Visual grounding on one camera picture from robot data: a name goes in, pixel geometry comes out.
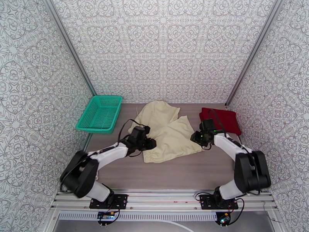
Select red shirt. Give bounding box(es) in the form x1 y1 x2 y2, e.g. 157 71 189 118
199 107 243 136

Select beige drawstring shorts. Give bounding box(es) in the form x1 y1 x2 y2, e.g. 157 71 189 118
134 101 204 164

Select teal plastic laundry basket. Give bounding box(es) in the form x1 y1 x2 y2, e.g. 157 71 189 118
75 95 123 135

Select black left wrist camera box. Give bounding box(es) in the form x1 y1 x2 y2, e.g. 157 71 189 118
131 126 151 140

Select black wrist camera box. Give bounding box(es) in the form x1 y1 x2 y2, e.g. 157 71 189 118
202 119 216 131
131 126 151 140

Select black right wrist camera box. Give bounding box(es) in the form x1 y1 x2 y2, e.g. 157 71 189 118
202 119 216 131

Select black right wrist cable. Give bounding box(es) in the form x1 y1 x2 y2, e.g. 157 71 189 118
207 109 228 138

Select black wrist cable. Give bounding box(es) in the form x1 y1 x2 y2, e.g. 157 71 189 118
207 109 228 138
117 119 145 145

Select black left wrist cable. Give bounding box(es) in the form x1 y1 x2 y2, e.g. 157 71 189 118
117 119 145 145

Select aluminium rail frame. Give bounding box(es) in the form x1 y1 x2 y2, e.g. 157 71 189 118
51 189 278 213

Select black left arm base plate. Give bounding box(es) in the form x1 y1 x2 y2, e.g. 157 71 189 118
89 194 129 210

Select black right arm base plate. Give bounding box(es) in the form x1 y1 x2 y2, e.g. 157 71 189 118
200 194 239 210

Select white slotted cable duct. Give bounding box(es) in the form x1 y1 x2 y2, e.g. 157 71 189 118
58 212 218 221

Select aluminium corner post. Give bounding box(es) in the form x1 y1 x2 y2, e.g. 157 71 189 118
224 0 284 107
42 0 97 97

